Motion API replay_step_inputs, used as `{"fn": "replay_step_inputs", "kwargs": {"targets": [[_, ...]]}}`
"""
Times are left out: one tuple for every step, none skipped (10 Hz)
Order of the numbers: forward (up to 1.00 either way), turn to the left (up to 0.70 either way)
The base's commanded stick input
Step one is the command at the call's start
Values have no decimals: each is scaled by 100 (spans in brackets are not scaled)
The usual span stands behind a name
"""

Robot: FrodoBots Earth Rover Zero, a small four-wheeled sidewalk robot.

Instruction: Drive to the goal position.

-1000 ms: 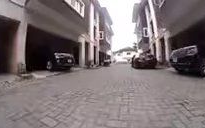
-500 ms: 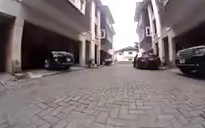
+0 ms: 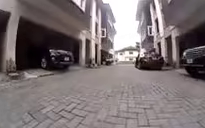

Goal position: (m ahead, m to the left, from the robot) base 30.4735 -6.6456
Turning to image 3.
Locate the vehicle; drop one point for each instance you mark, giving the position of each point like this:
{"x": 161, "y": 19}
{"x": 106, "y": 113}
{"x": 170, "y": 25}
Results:
{"x": 108, "y": 61}

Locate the small plant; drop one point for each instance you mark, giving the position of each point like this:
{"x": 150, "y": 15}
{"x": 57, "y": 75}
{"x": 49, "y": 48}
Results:
{"x": 91, "y": 63}
{"x": 10, "y": 66}

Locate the white house with dark roof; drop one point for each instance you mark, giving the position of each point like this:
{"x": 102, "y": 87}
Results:
{"x": 126, "y": 55}

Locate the grey brick paved road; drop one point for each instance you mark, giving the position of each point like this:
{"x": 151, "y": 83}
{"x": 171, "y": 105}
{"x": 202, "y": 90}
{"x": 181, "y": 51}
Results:
{"x": 116, "y": 86}

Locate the grey building with balconies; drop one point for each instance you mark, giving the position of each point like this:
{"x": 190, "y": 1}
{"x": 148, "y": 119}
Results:
{"x": 108, "y": 26}

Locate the tree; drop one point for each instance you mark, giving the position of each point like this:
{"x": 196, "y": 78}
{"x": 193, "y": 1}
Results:
{"x": 137, "y": 46}

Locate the black car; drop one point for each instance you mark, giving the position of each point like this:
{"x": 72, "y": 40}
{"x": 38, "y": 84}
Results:
{"x": 58, "y": 57}

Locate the dark car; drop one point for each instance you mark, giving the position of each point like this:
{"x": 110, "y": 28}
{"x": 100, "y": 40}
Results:
{"x": 151, "y": 61}

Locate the grey multi-storey building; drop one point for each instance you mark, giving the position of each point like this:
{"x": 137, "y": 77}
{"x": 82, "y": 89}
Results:
{"x": 144, "y": 20}

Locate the beige building with carport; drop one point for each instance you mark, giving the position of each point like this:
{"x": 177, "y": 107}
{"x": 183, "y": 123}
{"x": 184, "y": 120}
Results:
{"x": 50, "y": 13}

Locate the black suv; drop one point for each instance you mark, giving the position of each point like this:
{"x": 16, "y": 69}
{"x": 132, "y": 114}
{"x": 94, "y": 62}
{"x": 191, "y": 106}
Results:
{"x": 200, "y": 58}

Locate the beige building with pillars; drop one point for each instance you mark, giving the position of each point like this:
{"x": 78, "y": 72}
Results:
{"x": 190, "y": 13}

